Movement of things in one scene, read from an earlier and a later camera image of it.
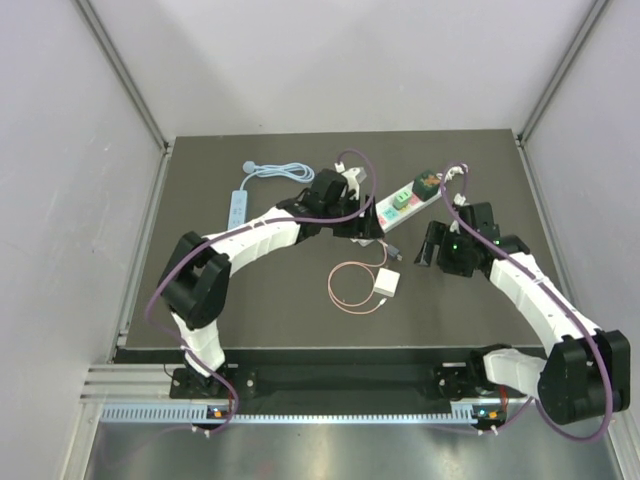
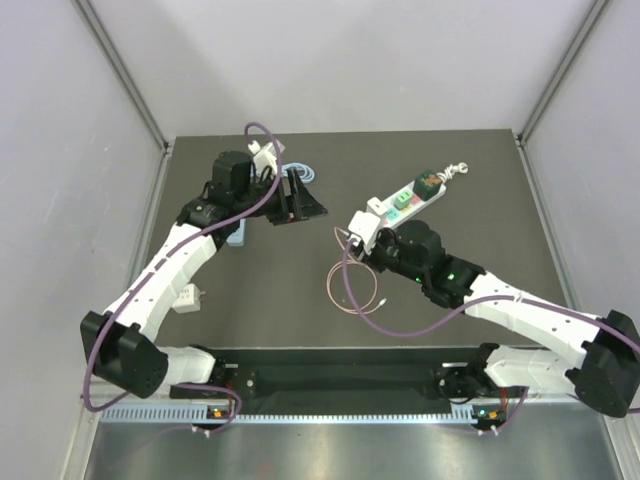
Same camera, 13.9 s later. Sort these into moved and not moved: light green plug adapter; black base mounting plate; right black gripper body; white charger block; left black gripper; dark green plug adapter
Moved: white charger block; right black gripper body; left black gripper
Not moved: light green plug adapter; dark green plug adapter; black base mounting plate
